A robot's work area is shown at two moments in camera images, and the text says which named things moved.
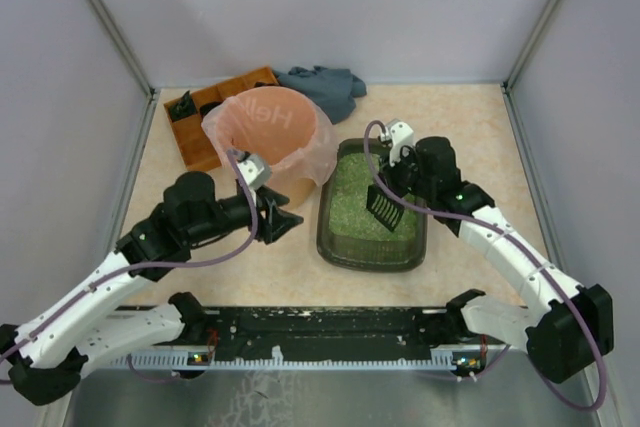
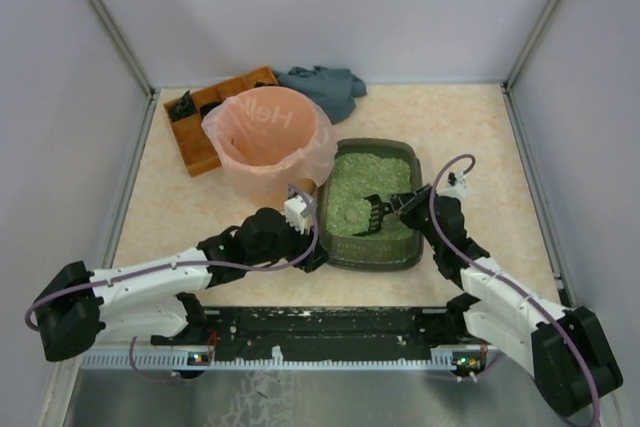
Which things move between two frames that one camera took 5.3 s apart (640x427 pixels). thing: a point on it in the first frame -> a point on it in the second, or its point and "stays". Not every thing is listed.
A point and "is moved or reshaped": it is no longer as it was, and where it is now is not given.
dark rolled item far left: [185, 107] stays
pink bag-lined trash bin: [285, 130] stays
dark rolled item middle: [207, 107] stays
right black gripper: [401, 177] -> [413, 202]
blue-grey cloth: [335, 89] stays
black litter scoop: [384, 208] is moved or reshaped
